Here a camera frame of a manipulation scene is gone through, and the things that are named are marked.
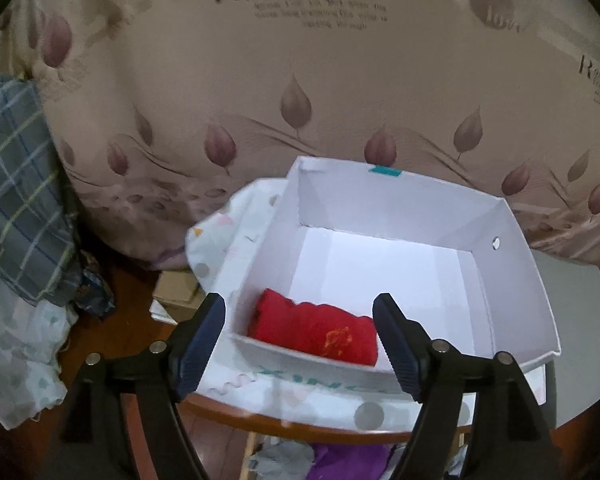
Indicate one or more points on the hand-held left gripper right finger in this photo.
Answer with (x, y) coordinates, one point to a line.
(399, 347)

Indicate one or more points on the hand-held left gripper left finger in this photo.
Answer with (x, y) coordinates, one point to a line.
(200, 347)

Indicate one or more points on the white cardboard storage box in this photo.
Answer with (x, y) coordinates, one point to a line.
(380, 260)

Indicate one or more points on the red underwear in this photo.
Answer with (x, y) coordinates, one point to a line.
(300, 325)

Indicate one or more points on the purple underwear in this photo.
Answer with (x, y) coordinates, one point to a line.
(345, 462)

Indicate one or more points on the grey underwear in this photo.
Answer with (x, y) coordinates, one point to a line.
(282, 460)

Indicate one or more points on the stack of cardboard boxes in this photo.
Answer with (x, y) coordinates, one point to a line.
(177, 295)

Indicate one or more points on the brown wooden table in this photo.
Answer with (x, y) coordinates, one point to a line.
(220, 411)

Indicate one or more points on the white dotted cloth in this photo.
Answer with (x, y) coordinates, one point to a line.
(215, 240)

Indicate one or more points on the grey panel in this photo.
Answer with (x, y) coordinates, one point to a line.
(575, 335)

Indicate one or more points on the white floral cloth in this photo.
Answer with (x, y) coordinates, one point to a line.
(15, 350)

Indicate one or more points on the grey plaid cloth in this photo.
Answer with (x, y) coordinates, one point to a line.
(15, 185)

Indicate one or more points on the leaf print bedsheet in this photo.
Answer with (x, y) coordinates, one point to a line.
(230, 60)

